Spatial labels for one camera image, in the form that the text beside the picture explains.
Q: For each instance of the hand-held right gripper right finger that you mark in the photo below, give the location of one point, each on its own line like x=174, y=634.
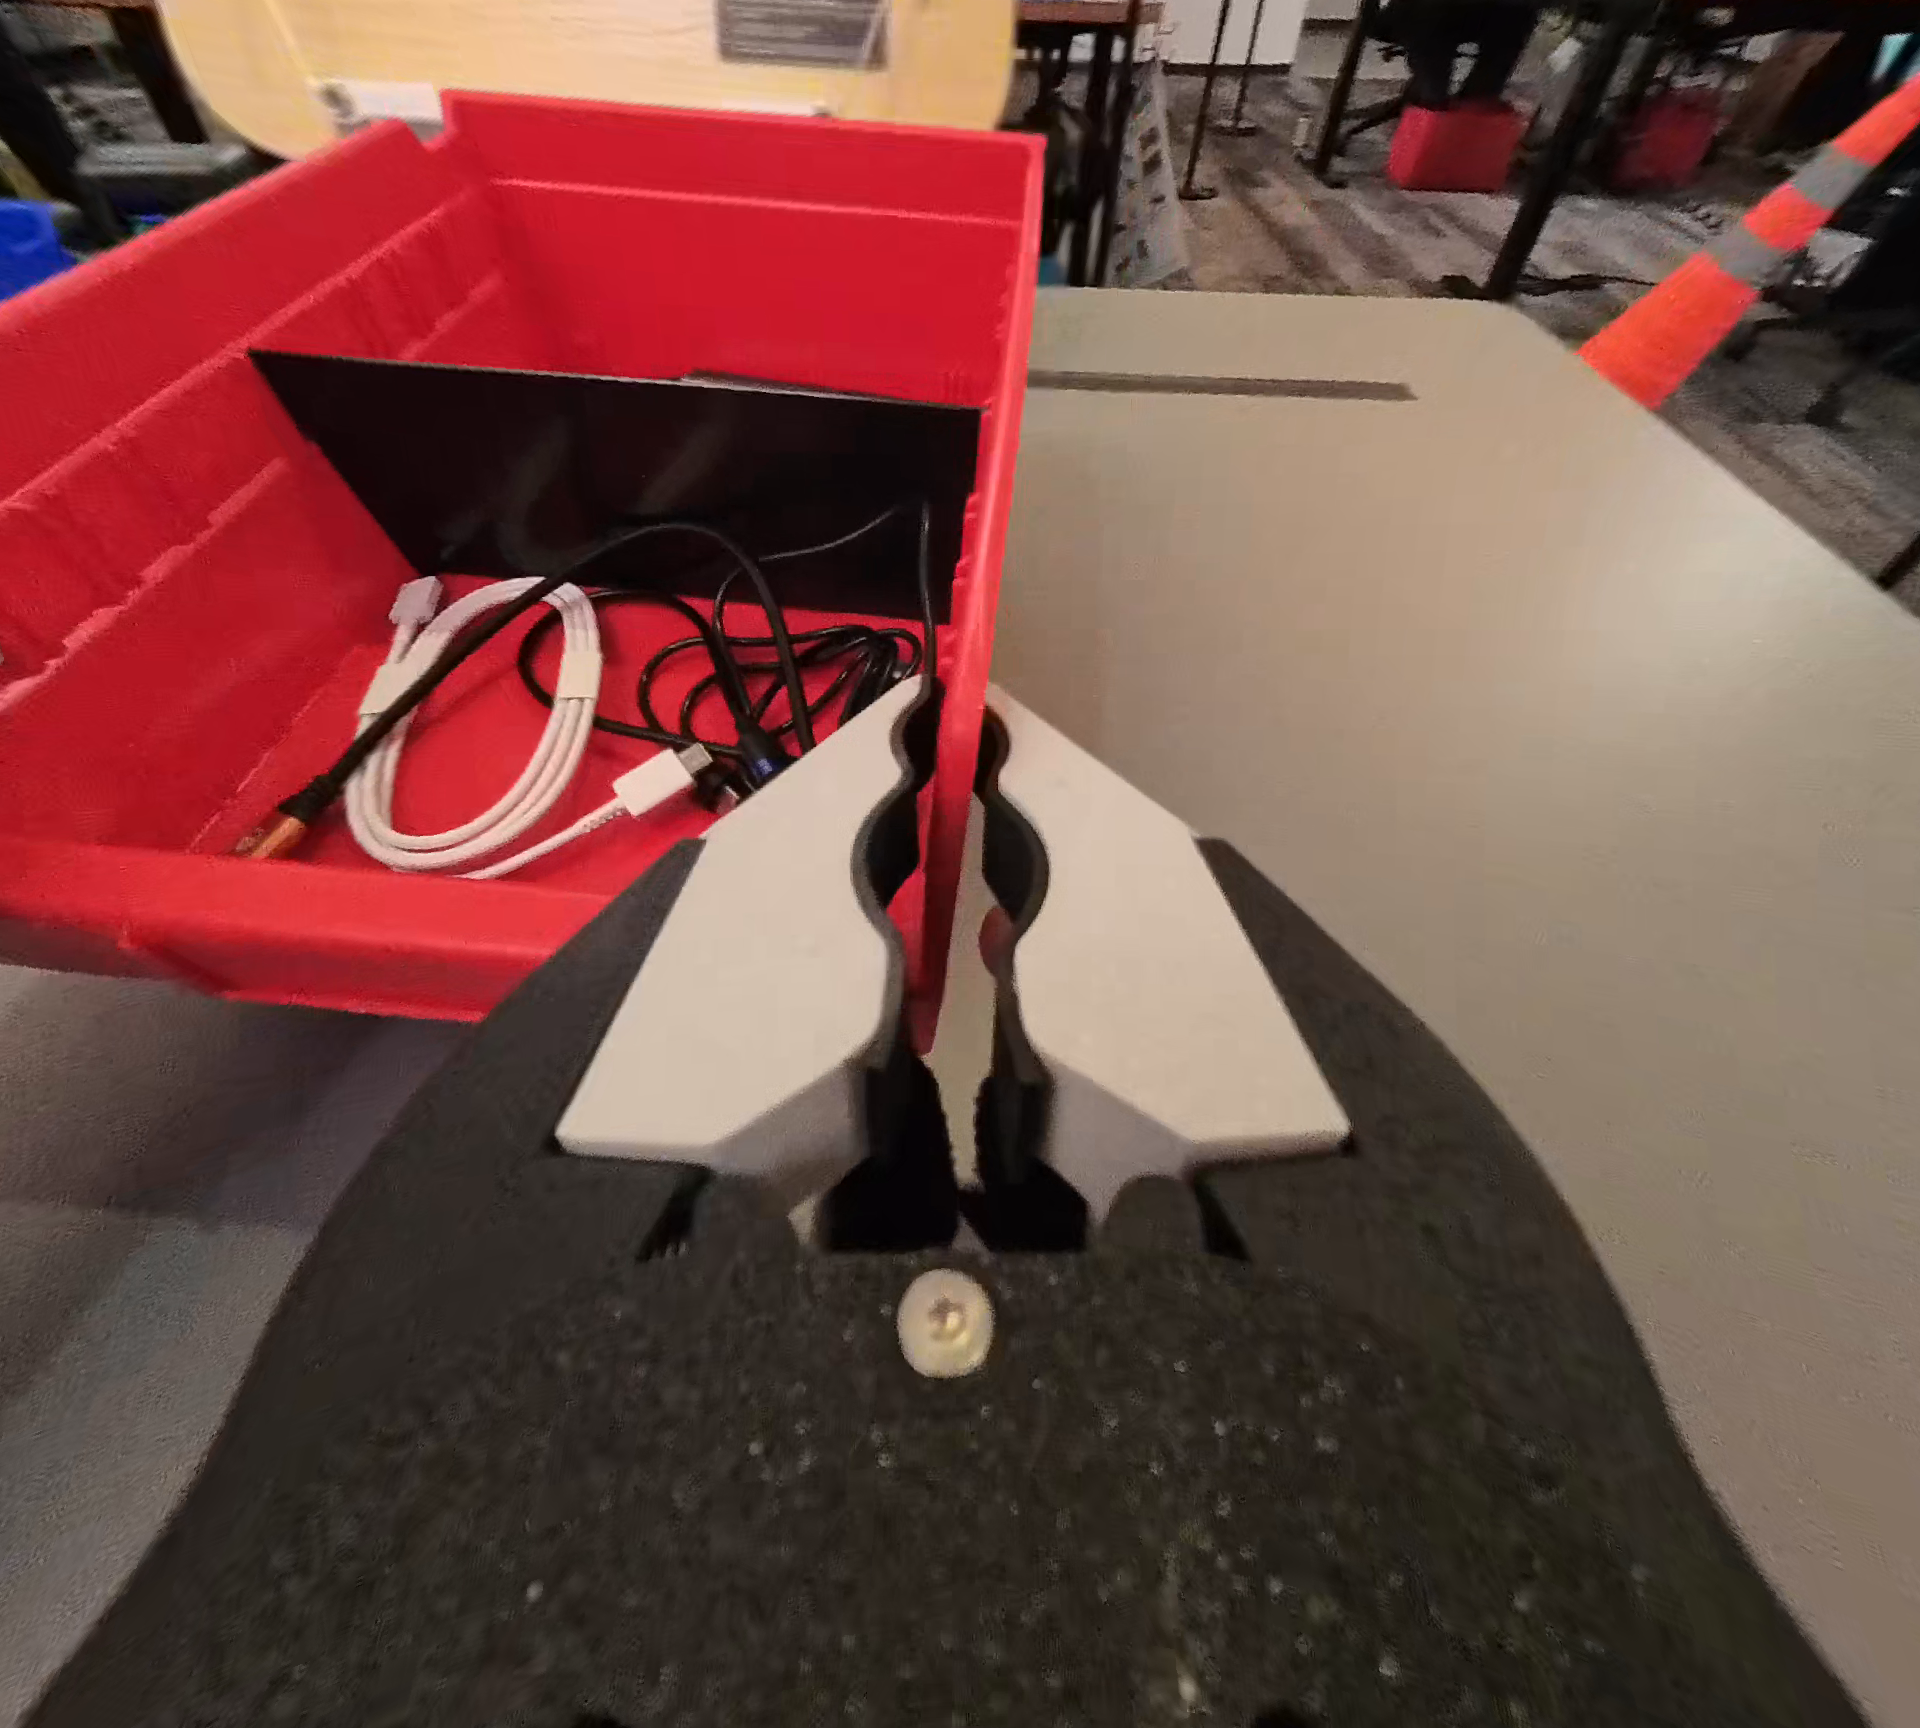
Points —
x=1140, y=1009

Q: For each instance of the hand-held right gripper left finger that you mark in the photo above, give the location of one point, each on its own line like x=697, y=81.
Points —
x=721, y=993

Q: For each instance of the large red plastic bin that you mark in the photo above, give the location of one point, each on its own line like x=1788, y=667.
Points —
x=675, y=198

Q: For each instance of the grey desk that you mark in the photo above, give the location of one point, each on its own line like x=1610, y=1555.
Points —
x=1425, y=709

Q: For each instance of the black bin divider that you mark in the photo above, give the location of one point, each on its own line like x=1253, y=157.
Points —
x=601, y=468

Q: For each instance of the orange traffic cone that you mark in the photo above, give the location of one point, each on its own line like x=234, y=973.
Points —
x=1694, y=303

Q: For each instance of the red box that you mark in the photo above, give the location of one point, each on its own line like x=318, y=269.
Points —
x=1454, y=150
x=1664, y=141

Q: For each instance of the dark side table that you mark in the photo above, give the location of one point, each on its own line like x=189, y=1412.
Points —
x=1081, y=8

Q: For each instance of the blue plastic crate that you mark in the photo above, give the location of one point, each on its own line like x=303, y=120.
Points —
x=30, y=250

